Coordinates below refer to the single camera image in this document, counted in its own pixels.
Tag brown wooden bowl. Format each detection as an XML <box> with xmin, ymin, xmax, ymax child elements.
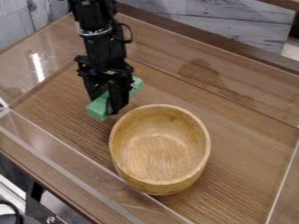
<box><xmin>109</xmin><ymin>104</ymin><xmax>211</xmax><ymax>195</ymax></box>

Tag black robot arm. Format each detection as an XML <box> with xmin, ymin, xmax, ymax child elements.
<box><xmin>69</xmin><ymin>0</ymin><xmax>135</xmax><ymax>116</ymax></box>

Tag clear acrylic tray walls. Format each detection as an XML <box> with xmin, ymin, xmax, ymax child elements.
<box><xmin>0</xmin><ymin>6</ymin><xmax>299</xmax><ymax>224</ymax></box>

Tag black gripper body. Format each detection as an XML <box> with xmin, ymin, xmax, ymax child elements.
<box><xmin>75</xmin><ymin>24</ymin><xmax>134</xmax><ymax>85</ymax></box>

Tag black cable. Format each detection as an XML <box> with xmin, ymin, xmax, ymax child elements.
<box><xmin>0</xmin><ymin>199</ymin><xmax>25</xmax><ymax>224</ymax></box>

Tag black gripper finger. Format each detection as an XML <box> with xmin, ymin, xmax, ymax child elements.
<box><xmin>107</xmin><ymin>76</ymin><xmax>134</xmax><ymax>115</ymax></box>
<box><xmin>83</xmin><ymin>73</ymin><xmax>109</xmax><ymax>101</ymax></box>

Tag green rectangular block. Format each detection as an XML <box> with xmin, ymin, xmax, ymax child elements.
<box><xmin>86</xmin><ymin>77</ymin><xmax>145</xmax><ymax>121</ymax></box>

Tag black table frame bracket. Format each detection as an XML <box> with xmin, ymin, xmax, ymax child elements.
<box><xmin>25</xmin><ymin>182</ymin><xmax>69</xmax><ymax>224</ymax></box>

